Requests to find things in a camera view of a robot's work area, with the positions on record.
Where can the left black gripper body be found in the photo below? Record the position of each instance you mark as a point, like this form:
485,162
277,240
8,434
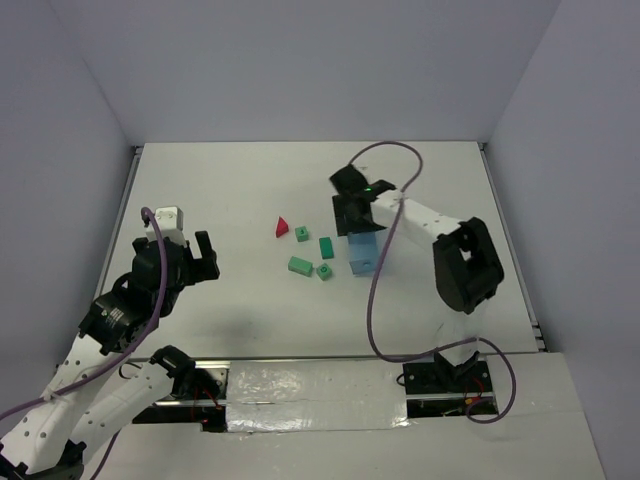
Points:
195,262

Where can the silver tape sheet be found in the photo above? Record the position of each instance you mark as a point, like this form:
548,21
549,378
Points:
316,396

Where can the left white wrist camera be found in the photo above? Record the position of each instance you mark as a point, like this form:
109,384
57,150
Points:
169,219

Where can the left table edge rail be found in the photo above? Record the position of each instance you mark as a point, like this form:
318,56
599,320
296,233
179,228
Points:
137,153

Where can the green F cube block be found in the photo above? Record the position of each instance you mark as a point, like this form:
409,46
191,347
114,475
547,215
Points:
301,234

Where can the blue plastic box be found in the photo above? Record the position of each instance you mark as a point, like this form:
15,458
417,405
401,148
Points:
363,252

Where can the aluminium mounting rail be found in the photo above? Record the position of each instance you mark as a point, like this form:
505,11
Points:
204,403

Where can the green G cube block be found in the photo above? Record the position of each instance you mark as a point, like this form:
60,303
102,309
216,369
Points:
324,271

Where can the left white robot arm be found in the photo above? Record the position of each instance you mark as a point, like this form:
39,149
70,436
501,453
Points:
60,431

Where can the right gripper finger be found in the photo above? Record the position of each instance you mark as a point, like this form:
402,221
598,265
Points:
364,219
343,221

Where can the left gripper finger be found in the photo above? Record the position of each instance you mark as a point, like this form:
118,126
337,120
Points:
201,270
205,247

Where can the light green rectangular block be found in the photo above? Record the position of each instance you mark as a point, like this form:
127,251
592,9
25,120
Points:
300,266

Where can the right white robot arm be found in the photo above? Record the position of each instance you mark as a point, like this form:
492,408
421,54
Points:
467,268

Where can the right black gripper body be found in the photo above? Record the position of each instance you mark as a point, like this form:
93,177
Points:
354,220

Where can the red triangular wood block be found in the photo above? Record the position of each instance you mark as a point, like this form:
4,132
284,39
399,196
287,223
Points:
282,227

